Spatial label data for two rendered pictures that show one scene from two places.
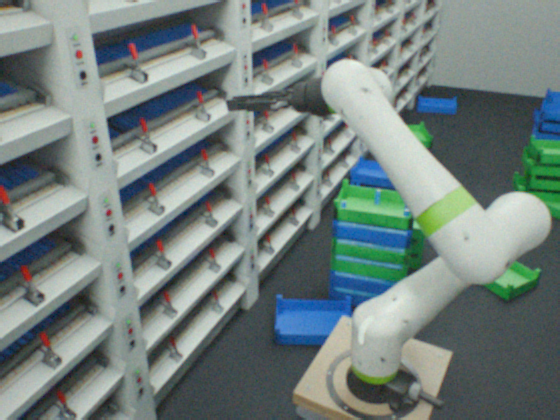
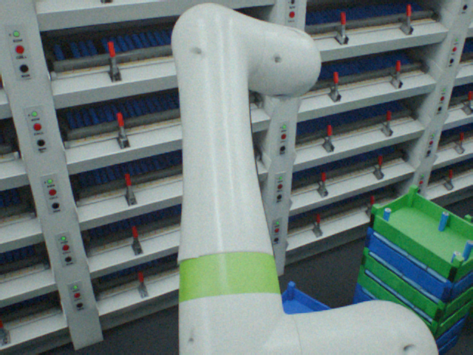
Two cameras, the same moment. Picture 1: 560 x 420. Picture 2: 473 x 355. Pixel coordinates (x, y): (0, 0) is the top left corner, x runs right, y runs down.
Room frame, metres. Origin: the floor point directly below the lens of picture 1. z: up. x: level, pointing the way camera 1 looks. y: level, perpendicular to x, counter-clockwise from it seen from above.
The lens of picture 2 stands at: (0.60, -0.57, 1.33)
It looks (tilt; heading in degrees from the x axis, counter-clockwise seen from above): 32 degrees down; 37
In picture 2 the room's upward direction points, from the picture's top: 1 degrees clockwise
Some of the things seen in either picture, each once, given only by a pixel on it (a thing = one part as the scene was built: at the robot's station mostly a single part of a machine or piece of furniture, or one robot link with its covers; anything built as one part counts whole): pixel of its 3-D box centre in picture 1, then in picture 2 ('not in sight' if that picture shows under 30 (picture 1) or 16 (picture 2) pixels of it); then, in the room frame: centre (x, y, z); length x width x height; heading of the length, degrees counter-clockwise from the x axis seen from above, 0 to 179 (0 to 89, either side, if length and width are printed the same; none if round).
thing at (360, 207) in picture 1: (376, 203); (431, 229); (1.83, -0.37, 0.44); 0.30 x 0.20 x 0.08; 73
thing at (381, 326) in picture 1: (379, 336); not in sight; (1.04, -0.25, 0.48); 0.16 x 0.13 x 0.19; 133
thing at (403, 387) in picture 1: (392, 383); not in sight; (1.00, -0.29, 0.36); 0.26 x 0.15 x 0.06; 52
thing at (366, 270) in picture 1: (371, 254); (414, 287); (1.83, -0.37, 0.20); 0.30 x 0.20 x 0.08; 73
